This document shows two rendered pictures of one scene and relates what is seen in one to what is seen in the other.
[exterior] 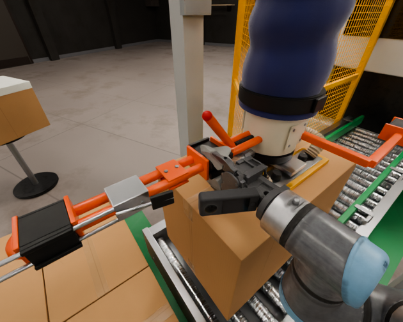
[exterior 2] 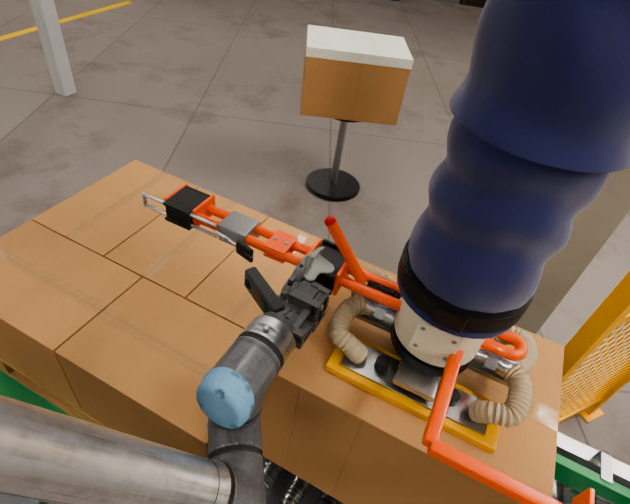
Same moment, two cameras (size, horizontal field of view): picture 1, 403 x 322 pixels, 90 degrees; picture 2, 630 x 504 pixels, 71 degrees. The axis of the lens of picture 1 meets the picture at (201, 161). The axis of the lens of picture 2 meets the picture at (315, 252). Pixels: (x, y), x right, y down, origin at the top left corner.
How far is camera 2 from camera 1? 65 cm
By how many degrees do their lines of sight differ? 44
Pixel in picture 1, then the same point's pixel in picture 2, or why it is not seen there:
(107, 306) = (220, 329)
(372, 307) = (223, 454)
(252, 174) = (297, 296)
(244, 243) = not seen: hidden behind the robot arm
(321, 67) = (453, 270)
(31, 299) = (201, 267)
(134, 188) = (242, 227)
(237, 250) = not seen: hidden behind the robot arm
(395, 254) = not seen: outside the picture
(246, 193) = (270, 299)
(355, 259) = (218, 371)
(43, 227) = (184, 200)
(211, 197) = (251, 275)
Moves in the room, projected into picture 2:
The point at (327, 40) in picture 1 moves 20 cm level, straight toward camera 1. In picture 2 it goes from (469, 243) to (328, 227)
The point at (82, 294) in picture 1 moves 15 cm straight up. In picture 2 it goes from (221, 302) to (220, 274)
